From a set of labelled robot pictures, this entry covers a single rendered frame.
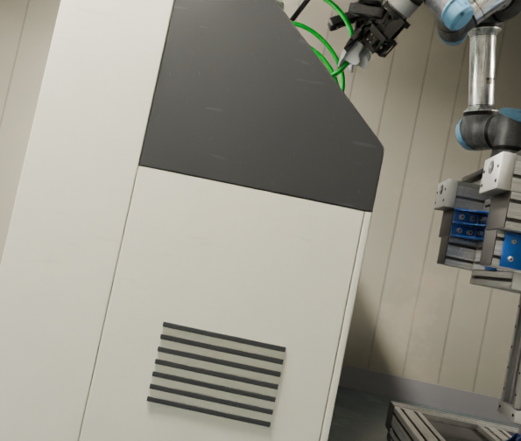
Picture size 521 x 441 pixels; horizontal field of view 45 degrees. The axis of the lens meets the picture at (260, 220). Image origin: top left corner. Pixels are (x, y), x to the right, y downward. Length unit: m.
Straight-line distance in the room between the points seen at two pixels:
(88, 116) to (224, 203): 0.40
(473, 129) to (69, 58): 1.33
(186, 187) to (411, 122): 2.39
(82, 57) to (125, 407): 0.86
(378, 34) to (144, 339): 0.98
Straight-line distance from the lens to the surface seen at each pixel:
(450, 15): 1.67
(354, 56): 1.77
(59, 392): 1.62
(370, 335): 3.65
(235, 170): 1.52
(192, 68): 1.58
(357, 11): 1.80
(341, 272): 1.51
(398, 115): 3.75
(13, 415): 1.67
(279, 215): 1.51
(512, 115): 2.18
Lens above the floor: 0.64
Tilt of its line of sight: 3 degrees up
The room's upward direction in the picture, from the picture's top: 12 degrees clockwise
